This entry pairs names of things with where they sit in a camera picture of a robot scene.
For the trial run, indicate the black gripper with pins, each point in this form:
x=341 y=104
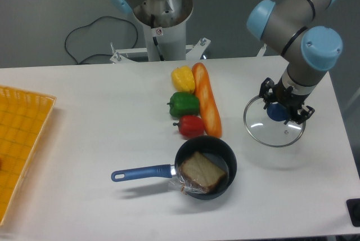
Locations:
x=296 y=110

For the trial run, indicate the glass pot lid blue knob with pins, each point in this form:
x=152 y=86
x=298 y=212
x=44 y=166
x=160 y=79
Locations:
x=269 y=125

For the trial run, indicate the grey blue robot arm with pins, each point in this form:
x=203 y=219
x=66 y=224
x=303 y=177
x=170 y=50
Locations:
x=310 y=52

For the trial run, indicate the orange baguette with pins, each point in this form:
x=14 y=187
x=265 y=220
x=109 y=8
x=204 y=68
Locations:
x=208 y=109

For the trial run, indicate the red bell pepper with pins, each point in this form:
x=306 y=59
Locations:
x=190 y=126

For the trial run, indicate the green bell pepper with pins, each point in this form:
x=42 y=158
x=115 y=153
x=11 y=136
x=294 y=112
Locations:
x=183 y=103

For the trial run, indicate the yellow bell pepper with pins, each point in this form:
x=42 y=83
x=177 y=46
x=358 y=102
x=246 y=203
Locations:
x=183 y=79

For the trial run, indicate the bread slice in plastic wrap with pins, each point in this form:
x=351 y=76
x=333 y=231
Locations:
x=198 y=174

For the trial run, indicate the black object at table edge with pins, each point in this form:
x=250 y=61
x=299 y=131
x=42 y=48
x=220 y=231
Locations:
x=353 y=210

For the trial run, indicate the yellow plastic basket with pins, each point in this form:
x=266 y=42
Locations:
x=24 y=115

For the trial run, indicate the black pot blue handle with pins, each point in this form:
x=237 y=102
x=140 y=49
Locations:
x=213 y=148

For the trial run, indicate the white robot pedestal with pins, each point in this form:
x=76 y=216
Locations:
x=164 y=28

